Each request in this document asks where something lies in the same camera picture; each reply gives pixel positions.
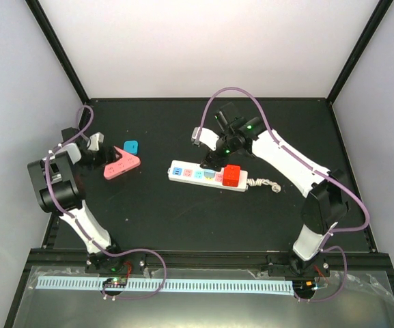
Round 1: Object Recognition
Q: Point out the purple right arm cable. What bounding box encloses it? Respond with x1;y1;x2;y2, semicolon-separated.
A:
199;86;371;303

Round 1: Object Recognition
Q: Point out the black left frame post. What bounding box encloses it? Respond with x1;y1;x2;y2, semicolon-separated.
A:
25;0;89;103

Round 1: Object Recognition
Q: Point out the left controller circuit board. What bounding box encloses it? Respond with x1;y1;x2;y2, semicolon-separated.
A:
102;277;128;288

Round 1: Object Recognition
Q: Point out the light blue usb charger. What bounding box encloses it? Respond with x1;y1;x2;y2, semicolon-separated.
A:
203;169;216;180

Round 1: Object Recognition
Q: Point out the black frame post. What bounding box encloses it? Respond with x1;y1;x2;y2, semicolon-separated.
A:
326;0;393;105
25;0;89;103

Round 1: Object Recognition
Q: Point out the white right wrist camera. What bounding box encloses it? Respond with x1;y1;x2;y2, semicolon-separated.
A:
191;127;219;151

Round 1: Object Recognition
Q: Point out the black front mounting rail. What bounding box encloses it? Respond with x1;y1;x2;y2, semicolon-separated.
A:
25;249;393;277

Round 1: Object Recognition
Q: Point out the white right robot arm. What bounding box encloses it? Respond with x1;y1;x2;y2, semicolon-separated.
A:
191;103;349;276

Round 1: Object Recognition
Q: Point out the white power strip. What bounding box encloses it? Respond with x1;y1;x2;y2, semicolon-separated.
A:
167;160;248;192

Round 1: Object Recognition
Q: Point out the black right frame post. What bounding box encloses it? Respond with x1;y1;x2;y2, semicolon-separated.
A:
326;0;393;105

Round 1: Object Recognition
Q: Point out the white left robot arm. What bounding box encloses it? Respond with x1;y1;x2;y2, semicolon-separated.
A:
27;128;125;273

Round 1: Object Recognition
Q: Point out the light blue slotted cable duct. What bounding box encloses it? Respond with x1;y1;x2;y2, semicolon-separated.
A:
36;276;294;296

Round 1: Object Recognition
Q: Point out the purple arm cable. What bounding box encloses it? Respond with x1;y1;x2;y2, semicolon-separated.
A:
199;86;371;303
44;104;167;301

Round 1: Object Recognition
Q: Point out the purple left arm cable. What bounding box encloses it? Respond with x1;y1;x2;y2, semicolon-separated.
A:
44;104;167;301

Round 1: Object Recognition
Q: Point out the white coiled power cord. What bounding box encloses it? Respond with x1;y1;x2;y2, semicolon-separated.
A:
246;178;282;194

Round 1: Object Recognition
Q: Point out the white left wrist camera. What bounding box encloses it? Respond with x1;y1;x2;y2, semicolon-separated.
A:
87;133;104;152

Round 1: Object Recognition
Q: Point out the red cube socket adapter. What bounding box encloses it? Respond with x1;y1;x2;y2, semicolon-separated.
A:
222;165;241;187

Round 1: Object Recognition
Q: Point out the right controller circuit board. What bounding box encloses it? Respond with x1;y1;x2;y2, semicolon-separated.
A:
292;280;327;292

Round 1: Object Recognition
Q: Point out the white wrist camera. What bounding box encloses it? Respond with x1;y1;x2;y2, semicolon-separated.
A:
87;133;104;152
191;127;219;151

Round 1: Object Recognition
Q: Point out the blue square plug adapter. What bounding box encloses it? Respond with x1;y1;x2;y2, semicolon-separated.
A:
123;140;139;155

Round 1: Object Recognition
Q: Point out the controller circuit board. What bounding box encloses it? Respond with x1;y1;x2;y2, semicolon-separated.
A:
102;277;128;288
292;280;327;292

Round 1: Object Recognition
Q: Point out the pink triangular socket adapter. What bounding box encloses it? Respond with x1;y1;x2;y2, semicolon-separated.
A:
103;151;141;180

